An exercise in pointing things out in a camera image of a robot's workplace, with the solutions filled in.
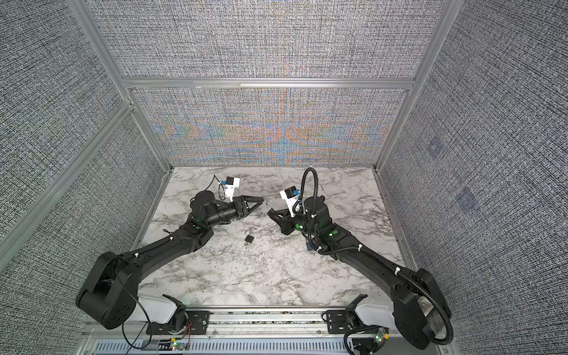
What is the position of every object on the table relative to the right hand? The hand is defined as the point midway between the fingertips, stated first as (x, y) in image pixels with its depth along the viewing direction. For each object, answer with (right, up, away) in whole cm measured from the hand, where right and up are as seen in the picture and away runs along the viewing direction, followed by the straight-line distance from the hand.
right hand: (271, 213), depth 77 cm
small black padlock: (0, +4, 0) cm, 4 cm away
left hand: (-3, +4, -1) cm, 5 cm away
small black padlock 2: (-10, -13, +16) cm, 23 cm away
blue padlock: (+14, -15, +14) cm, 25 cm away
